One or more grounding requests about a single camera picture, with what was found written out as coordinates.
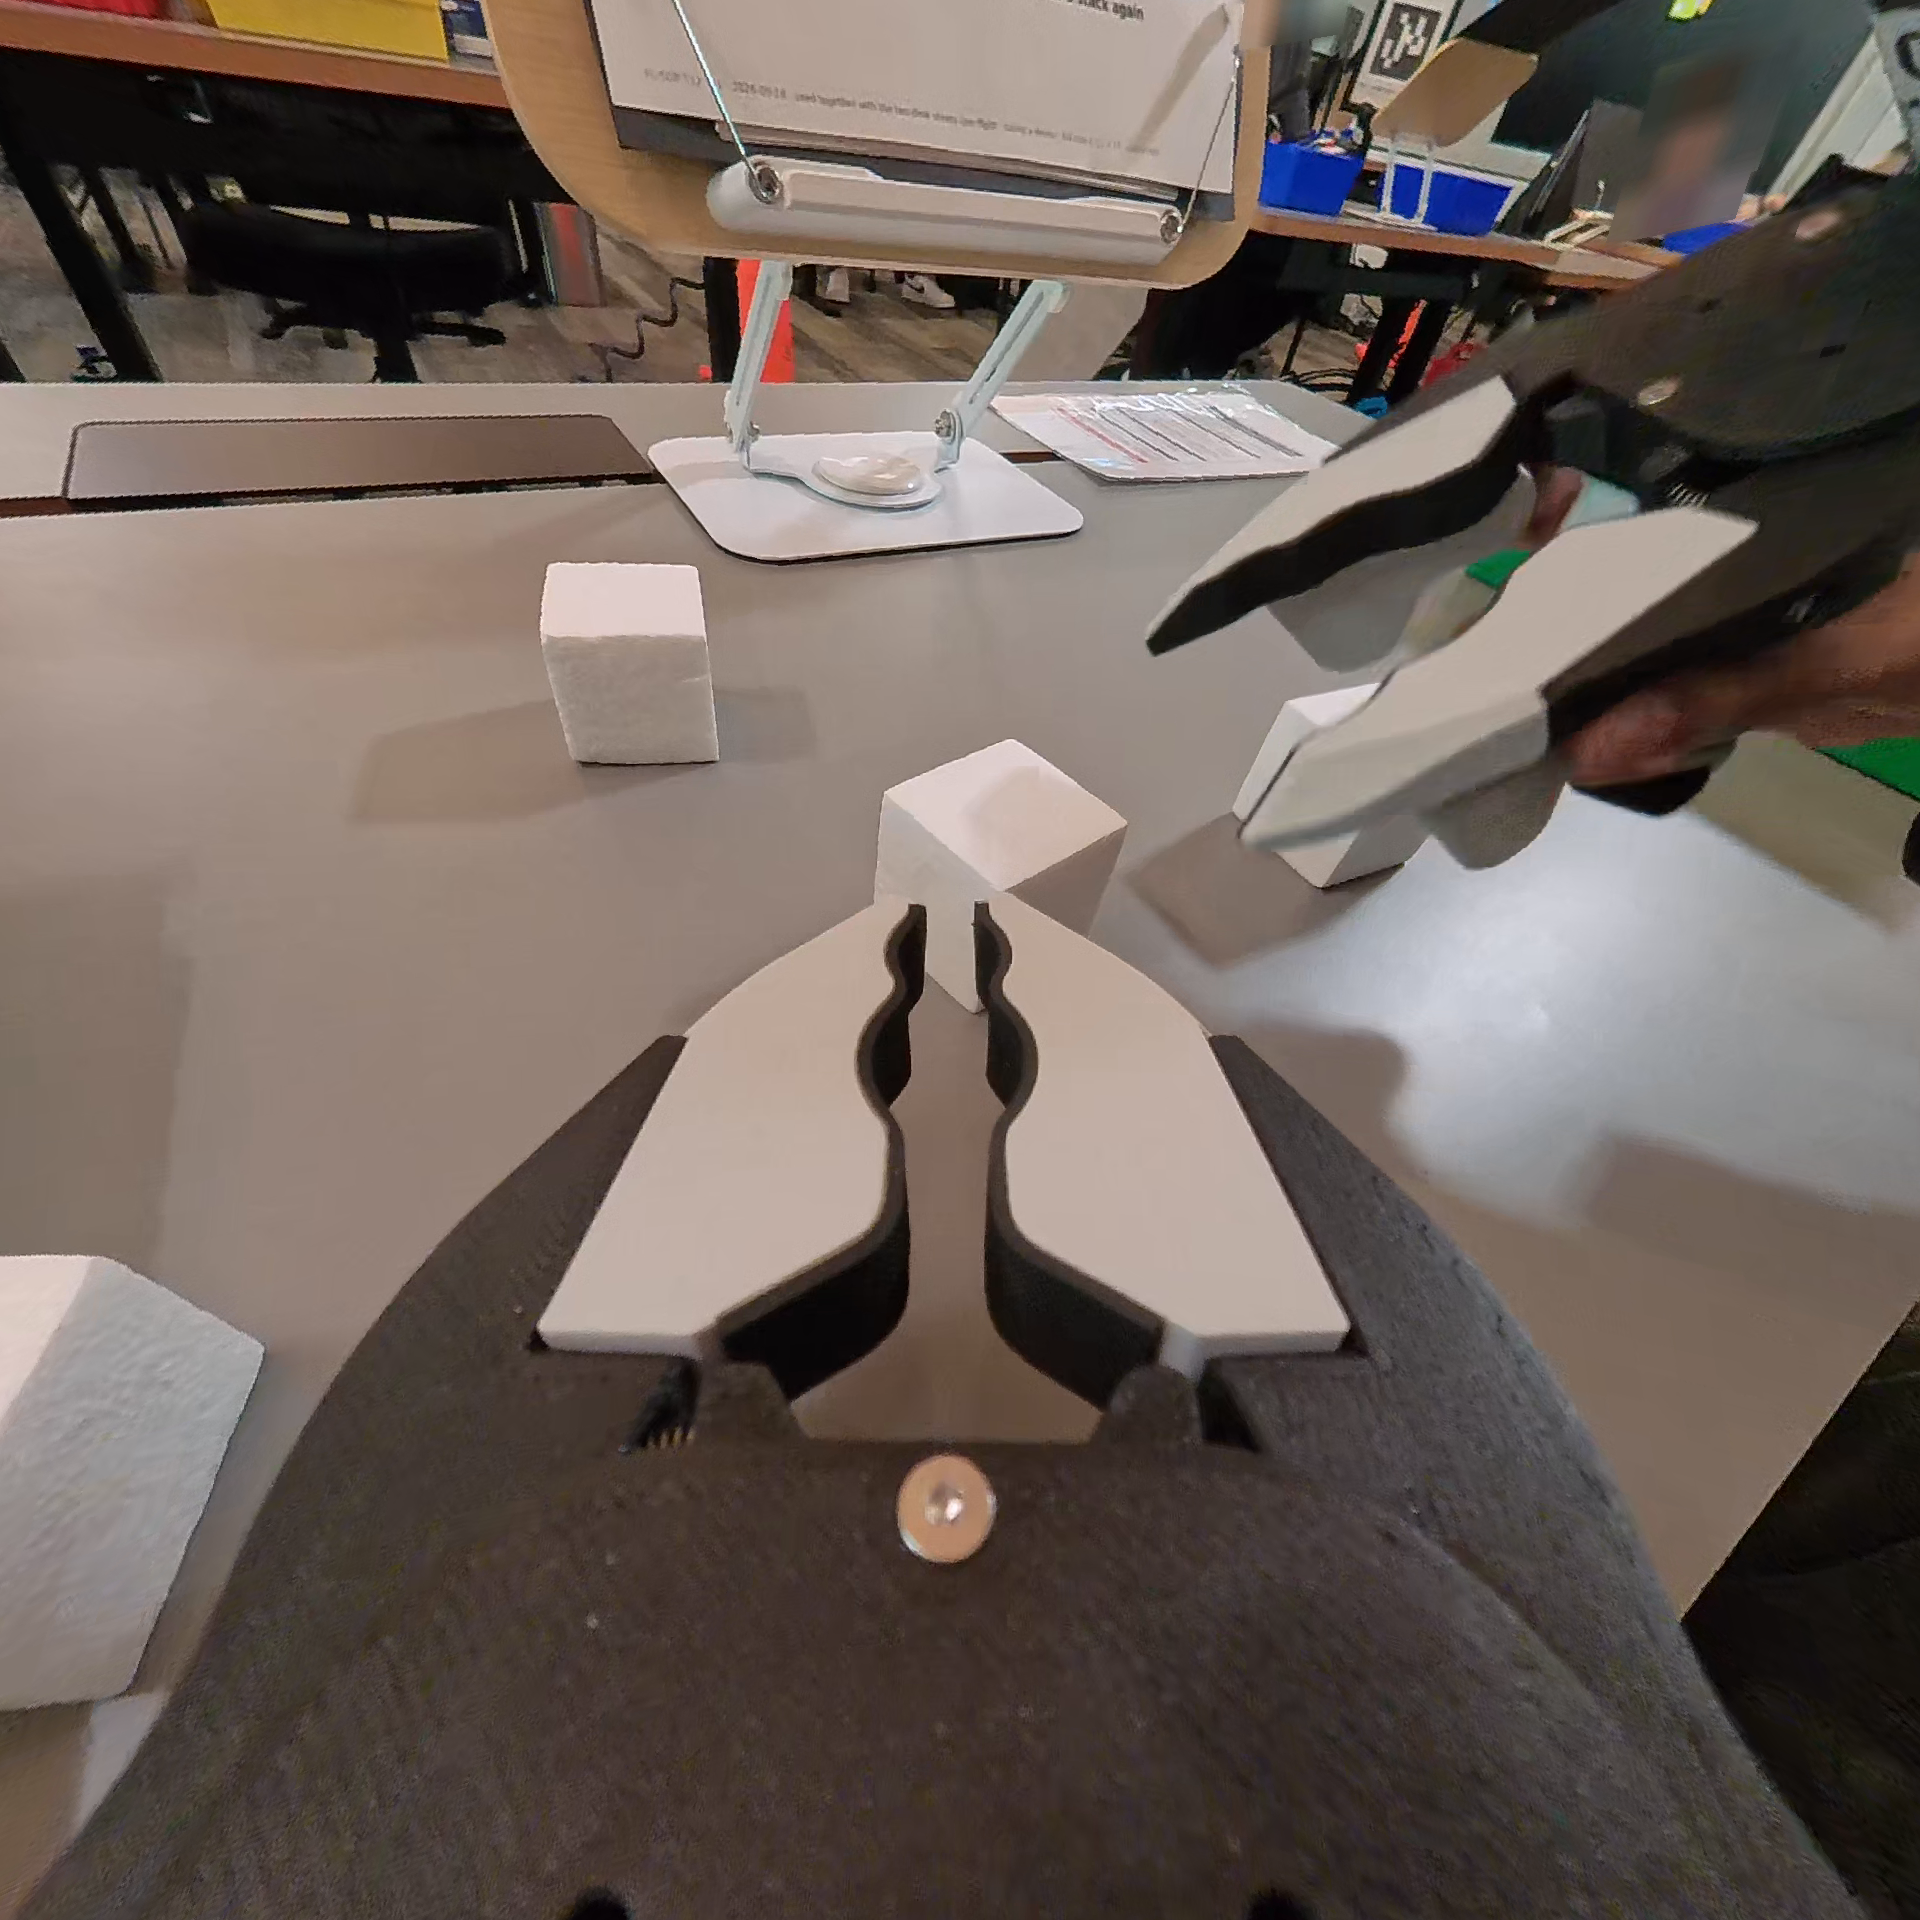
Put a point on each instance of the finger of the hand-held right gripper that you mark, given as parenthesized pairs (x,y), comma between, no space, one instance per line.
(1500,660)
(1348,480)

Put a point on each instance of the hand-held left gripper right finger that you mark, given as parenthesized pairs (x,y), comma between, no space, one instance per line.
(1171,1185)

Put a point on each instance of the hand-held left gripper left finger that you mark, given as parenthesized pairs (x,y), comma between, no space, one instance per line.
(749,1185)

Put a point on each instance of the white foam cube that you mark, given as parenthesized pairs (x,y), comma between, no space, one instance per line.
(628,674)
(1003,839)
(106,1471)
(1291,738)

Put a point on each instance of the wooden background desk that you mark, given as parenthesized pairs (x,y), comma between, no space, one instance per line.
(1500,248)
(225,60)

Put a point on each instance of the person's right hand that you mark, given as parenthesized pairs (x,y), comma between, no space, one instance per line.
(1799,698)

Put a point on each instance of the clear plastic bag with sheet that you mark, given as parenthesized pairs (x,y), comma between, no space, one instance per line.
(1171,434)

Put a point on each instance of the row of blue bins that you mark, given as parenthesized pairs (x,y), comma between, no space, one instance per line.
(1312,176)

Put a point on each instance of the document stand with wooden board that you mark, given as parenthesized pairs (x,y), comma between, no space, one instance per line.
(973,509)

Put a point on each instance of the green storage bin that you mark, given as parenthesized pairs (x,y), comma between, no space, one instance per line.
(1874,773)

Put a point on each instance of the black and white marker sign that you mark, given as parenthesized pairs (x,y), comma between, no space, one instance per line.
(1411,42)

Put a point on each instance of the printed instruction sheet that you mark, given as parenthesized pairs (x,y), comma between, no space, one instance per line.
(900,75)

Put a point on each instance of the person's black clothing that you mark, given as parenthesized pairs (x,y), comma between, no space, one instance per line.
(1845,1724)

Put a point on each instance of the black office chair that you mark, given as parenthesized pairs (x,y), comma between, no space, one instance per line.
(359,269)

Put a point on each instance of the yellow storage bin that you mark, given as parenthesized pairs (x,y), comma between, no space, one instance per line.
(329,23)

